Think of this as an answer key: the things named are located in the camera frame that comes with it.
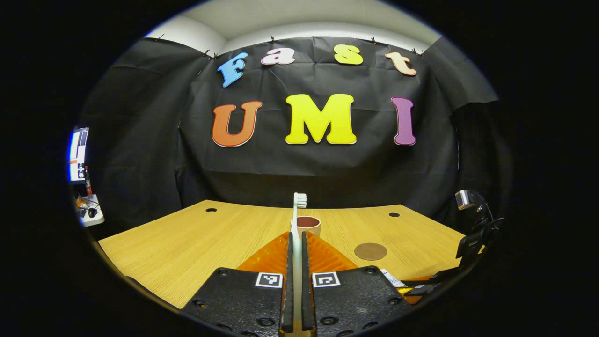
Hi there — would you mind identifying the computer monitor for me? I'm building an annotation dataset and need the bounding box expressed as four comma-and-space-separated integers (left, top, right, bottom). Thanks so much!
69, 127, 89, 182

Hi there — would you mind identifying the brown round coaster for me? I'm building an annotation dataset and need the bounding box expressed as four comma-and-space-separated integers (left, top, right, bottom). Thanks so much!
354, 242, 388, 261

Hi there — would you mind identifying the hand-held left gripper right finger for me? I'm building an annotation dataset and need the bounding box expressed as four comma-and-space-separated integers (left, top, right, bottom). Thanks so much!
301, 231, 412, 337

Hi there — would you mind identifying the white toothbrush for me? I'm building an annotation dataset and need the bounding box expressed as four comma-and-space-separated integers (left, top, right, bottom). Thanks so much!
290, 192, 308, 336

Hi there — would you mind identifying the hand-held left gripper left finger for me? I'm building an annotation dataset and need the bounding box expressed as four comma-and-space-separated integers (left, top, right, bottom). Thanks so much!
180, 232, 294, 337

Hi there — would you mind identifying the white toothpaste tube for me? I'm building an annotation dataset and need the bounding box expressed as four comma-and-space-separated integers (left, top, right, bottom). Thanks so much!
380, 268, 409, 289

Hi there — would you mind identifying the black backdrop cloth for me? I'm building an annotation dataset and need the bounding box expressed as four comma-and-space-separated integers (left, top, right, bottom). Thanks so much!
77, 37, 511, 234

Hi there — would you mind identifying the beige cup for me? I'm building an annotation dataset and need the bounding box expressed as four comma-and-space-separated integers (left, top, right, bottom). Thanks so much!
298, 216, 322, 237

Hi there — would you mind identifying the wooden desktop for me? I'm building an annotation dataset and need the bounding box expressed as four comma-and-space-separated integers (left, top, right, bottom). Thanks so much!
98, 200, 466, 309

